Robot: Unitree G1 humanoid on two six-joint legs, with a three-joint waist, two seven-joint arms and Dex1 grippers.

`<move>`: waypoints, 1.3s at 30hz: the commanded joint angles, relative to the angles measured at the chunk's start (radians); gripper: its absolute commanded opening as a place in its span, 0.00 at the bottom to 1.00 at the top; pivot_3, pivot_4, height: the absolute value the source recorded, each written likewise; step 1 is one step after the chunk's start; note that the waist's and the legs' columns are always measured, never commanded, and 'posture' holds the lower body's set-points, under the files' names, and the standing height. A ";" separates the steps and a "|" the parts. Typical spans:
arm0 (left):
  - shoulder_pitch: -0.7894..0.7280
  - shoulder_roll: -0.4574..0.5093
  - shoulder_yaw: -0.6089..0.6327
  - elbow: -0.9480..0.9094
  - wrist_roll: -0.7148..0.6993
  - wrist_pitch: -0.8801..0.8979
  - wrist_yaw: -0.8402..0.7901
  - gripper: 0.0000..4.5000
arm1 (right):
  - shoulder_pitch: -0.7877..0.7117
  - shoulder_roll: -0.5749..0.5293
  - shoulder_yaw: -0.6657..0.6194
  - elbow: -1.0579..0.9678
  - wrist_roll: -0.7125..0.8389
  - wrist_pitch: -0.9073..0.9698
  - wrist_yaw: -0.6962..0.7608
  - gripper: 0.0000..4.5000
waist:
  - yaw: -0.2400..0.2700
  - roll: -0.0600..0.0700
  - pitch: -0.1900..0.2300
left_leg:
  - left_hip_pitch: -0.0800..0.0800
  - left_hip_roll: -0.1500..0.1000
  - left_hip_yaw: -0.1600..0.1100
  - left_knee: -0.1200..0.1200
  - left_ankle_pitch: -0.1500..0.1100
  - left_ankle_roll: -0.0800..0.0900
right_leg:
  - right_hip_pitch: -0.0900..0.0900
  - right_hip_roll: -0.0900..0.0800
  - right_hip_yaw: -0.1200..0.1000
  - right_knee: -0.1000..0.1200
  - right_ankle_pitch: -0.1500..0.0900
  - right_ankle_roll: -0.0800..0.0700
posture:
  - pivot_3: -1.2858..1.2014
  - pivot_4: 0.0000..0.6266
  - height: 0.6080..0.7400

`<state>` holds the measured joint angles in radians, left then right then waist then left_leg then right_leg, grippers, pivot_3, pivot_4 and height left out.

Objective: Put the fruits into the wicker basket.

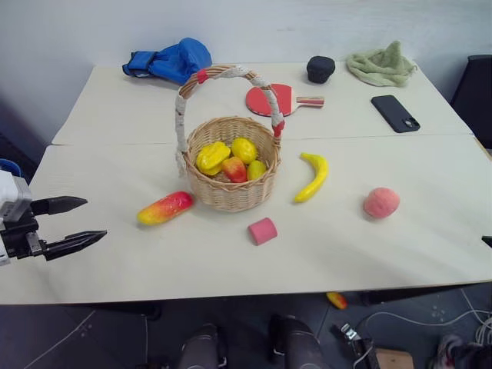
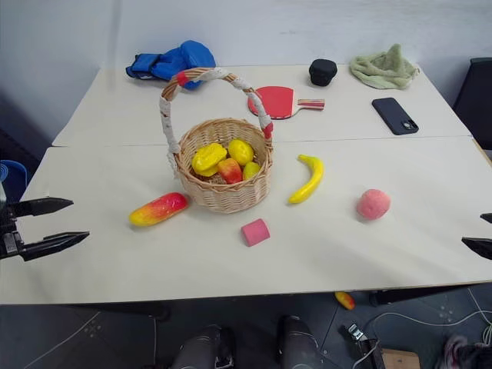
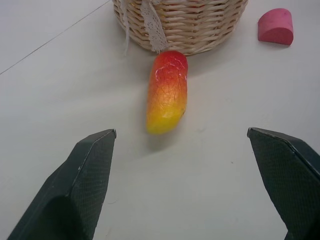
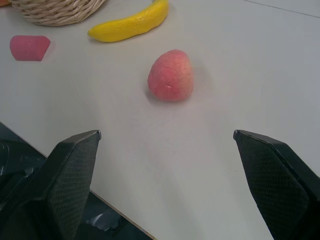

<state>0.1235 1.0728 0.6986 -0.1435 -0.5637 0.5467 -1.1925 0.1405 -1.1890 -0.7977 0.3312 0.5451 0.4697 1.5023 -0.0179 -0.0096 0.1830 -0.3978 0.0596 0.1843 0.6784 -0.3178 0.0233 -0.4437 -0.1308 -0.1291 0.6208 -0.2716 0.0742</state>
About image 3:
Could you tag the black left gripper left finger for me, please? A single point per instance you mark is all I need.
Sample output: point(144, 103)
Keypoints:
point(75, 185)

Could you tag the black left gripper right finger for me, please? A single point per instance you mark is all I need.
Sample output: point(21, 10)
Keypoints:
point(285, 180)

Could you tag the pink half-cylinder foam block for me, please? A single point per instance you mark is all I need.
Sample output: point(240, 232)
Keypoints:
point(275, 27)

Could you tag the wicker basket with lace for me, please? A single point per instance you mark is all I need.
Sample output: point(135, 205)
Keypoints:
point(192, 22)

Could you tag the red yellow toy mango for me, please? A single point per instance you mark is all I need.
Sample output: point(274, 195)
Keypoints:
point(167, 95)

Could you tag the white lace ribbon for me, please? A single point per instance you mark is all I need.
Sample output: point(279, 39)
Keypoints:
point(153, 25)

